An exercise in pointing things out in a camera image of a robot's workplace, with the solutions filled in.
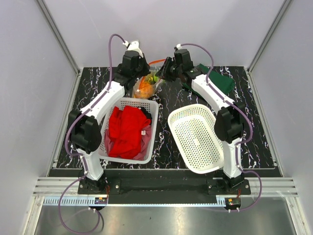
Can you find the aluminium rail frame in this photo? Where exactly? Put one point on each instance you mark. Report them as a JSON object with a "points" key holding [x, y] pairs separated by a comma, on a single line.
{"points": [[65, 191]]}

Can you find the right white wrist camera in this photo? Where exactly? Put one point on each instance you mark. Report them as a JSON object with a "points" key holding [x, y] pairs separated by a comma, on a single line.
{"points": [[177, 47]]}

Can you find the white oval perforated basket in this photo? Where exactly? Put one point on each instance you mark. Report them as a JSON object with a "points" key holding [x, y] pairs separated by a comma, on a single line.
{"points": [[192, 128]]}

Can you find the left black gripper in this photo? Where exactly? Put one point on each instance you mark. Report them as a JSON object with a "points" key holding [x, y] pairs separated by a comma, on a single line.
{"points": [[146, 67]]}

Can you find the white rectangular laundry basket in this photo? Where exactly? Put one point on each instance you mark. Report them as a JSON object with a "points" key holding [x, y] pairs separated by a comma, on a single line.
{"points": [[151, 107]]}

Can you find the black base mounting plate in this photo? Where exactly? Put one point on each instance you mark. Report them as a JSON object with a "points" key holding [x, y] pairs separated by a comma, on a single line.
{"points": [[147, 186]]}

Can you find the pink cloth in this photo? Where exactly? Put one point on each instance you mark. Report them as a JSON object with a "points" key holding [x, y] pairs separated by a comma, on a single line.
{"points": [[145, 140]]}

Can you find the fake pineapple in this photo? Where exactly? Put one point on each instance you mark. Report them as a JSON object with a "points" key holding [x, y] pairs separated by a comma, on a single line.
{"points": [[146, 87]]}

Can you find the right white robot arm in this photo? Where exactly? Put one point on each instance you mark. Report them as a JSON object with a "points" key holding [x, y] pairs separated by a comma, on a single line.
{"points": [[229, 123]]}

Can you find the black cloth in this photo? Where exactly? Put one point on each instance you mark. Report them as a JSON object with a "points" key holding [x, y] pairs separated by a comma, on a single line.
{"points": [[146, 113]]}

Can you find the clear zip top bag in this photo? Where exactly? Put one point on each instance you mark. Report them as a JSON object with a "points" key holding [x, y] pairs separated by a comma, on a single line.
{"points": [[154, 68]]}

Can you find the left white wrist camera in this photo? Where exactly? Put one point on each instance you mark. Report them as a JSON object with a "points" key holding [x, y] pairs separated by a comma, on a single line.
{"points": [[133, 46]]}

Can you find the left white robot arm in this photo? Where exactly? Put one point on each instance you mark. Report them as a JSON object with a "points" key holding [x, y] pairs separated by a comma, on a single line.
{"points": [[84, 134]]}

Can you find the green folded cloth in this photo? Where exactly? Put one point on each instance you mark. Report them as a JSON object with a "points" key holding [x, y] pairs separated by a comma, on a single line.
{"points": [[224, 83]]}

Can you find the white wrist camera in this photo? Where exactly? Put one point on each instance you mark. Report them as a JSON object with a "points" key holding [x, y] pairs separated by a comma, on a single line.
{"points": [[177, 47], [133, 46]]}

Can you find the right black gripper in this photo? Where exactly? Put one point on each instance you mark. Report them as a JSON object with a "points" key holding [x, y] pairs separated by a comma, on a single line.
{"points": [[163, 73]]}

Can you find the red cloth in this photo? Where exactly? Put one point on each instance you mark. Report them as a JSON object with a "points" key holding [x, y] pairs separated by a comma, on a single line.
{"points": [[125, 128]]}

